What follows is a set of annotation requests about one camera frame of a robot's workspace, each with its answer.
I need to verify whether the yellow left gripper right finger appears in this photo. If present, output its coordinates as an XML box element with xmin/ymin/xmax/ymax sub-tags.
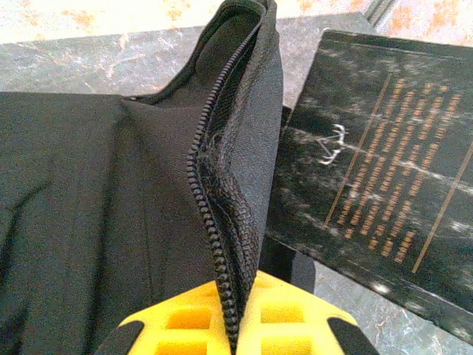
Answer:
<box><xmin>236</xmin><ymin>269</ymin><xmax>381</xmax><ymax>355</ymax></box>

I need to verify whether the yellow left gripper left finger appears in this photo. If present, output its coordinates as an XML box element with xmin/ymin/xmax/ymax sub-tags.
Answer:
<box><xmin>96</xmin><ymin>279</ymin><xmax>237</xmax><ymax>355</ymax></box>

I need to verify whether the black backpack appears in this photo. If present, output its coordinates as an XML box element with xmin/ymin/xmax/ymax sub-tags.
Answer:
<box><xmin>0</xmin><ymin>0</ymin><xmax>317</xmax><ymax>355</ymax></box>

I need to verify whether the black book with barcode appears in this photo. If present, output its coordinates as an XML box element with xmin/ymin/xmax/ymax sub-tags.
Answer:
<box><xmin>265</xmin><ymin>29</ymin><xmax>473</xmax><ymax>343</ymax></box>

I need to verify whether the aluminium frame post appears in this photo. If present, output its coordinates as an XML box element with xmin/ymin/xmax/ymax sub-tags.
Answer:
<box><xmin>364</xmin><ymin>0</ymin><xmax>398</xmax><ymax>30</ymax></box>

